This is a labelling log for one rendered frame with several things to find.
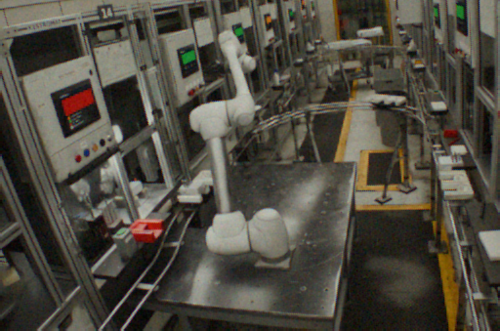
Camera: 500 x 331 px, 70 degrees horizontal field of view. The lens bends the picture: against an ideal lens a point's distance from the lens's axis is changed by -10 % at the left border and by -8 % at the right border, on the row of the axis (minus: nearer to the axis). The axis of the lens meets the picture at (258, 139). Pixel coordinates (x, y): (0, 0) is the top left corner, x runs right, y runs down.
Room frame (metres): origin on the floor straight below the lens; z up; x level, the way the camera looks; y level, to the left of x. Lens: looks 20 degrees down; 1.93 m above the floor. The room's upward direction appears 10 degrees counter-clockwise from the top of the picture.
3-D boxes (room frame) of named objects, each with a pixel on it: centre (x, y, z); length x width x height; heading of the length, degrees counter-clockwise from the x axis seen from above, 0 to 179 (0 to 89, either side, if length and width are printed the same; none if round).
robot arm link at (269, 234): (1.63, 0.03, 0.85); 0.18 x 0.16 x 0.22; 87
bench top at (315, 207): (2.05, 0.07, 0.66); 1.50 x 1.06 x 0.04; 160
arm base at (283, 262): (1.65, 0.01, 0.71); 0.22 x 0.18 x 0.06; 160
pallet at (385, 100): (3.34, -1.21, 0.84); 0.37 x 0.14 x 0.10; 38
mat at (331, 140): (6.24, -1.41, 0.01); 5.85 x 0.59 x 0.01; 160
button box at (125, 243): (1.54, 0.72, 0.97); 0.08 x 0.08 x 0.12; 70
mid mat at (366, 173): (3.67, -1.28, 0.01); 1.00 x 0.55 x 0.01; 160
